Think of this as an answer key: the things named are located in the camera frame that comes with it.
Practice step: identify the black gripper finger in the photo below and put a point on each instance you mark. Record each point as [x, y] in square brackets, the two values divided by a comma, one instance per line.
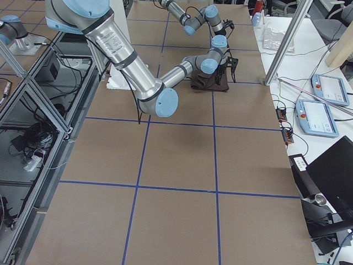
[219, 78]

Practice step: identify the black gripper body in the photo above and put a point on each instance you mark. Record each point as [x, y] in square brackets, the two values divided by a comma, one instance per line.
[225, 35]
[220, 67]

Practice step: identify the brown t-shirt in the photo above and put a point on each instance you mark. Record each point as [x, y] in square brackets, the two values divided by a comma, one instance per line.
[205, 82]

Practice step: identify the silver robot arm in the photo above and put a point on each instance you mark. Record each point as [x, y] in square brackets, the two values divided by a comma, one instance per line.
[12, 28]
[155, 96]

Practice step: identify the red fire extinguisher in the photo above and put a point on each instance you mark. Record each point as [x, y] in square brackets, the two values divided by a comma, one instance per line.
[258, 6]

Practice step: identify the silver foil bag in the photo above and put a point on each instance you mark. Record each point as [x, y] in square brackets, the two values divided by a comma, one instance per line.
[272, 38]

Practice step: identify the orange circuit board far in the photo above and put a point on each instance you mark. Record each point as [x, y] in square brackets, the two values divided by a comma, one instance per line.
[281, 114]

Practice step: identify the orange circuit board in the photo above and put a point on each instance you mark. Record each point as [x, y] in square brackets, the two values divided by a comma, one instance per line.
[287, 134]
[281, 114]

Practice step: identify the orange circuit board near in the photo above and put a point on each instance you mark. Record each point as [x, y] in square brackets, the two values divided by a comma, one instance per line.
[287, 134]

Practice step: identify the near teach pendant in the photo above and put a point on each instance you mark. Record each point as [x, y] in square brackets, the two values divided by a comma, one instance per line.
[315, 118]

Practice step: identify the teach pendant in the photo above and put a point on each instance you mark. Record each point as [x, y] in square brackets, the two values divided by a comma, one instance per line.
[330, 88]
[315, 118]

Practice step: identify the far teach pendant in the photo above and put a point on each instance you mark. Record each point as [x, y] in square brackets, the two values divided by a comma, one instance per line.
[330, 88]

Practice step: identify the black box white label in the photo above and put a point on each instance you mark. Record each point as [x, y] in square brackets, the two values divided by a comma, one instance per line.
[299, 161]

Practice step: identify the wooden beam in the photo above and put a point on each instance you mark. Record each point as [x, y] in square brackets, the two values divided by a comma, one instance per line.
[341, 50]

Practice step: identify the black laptop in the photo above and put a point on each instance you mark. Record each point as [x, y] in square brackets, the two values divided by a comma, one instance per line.
[332, 174]

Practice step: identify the silver metal cup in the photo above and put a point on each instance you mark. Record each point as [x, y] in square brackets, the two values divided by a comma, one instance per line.
[318, 199]

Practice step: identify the grey power adapter box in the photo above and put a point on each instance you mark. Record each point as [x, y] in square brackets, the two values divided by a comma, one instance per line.
[48, 72]

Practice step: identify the white power strip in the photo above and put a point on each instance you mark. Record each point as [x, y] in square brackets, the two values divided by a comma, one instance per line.
[33, 163]

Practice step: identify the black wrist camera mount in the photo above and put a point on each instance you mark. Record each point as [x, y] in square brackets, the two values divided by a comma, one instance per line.
[232, 63]
[228, 24]

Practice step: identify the aluminium frame post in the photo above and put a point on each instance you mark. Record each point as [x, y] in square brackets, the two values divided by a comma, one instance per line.
[296, 21]

